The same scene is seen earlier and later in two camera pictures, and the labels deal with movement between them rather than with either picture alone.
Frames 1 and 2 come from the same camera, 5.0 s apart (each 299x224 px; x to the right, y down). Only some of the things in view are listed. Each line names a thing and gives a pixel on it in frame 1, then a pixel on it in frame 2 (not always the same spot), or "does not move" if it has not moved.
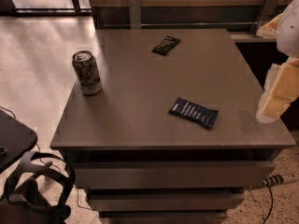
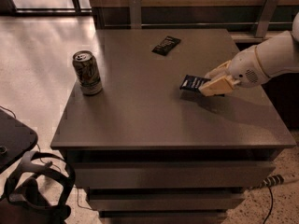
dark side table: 16,139 does not move
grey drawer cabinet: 173,137 does not move
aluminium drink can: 87,73 does not move
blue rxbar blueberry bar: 203,116 to 192,82
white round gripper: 290,32 to 245,68
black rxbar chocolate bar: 165,46 does not move
